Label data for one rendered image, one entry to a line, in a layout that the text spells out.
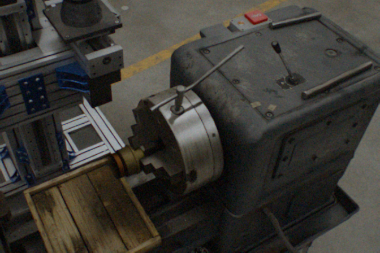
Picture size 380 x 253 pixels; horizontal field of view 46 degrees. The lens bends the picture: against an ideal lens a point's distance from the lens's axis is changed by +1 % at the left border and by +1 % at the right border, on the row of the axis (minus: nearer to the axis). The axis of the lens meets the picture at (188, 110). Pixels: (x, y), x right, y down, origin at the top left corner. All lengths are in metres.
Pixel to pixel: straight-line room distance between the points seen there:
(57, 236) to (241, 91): 0.69
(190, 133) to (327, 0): 3.34
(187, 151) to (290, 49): 0.50
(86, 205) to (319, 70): 0.84
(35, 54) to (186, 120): 0.73
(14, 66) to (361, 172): 2.06
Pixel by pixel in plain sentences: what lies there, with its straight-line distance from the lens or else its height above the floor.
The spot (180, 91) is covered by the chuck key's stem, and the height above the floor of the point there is 1.32.
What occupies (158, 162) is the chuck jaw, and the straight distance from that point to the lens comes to 1.26.
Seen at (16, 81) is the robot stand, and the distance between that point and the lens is 1.71.
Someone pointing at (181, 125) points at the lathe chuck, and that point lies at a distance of 1.21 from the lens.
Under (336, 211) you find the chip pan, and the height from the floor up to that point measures 0.54.
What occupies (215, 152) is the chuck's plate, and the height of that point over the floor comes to 1.15.
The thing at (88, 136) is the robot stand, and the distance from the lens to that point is 2.56.
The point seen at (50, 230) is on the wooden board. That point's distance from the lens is 1.44.
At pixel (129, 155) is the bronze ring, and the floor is 1.12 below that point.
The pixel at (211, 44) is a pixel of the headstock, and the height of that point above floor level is 1.26.
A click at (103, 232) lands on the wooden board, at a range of 1.41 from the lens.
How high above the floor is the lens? 2.10
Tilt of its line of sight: 45 degrees down
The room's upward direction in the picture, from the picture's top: 4 degrees clockwise
